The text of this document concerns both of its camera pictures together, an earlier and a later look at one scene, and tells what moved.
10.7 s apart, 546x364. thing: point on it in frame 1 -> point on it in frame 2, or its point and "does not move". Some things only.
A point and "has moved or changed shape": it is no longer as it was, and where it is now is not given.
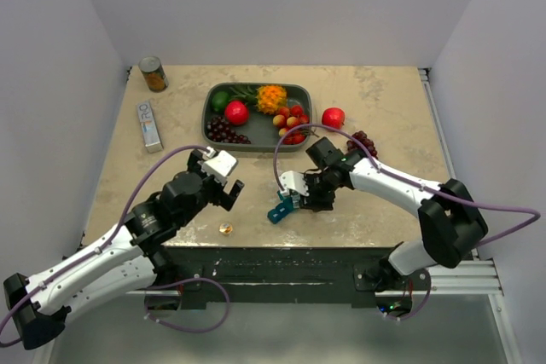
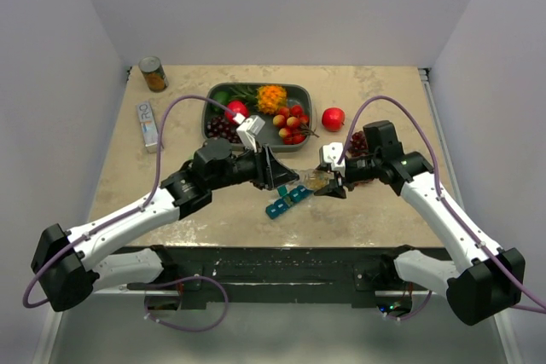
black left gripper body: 212,190 -> 249,167
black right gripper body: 322,192 -> 361,169
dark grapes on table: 368,144 does not move
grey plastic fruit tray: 249,117 does not move
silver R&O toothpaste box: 149,129 does not move
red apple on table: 333,118 does not move
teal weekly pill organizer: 281,210 has moved or changed shape
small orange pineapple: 269,98 does not move
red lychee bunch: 290,118 does not move
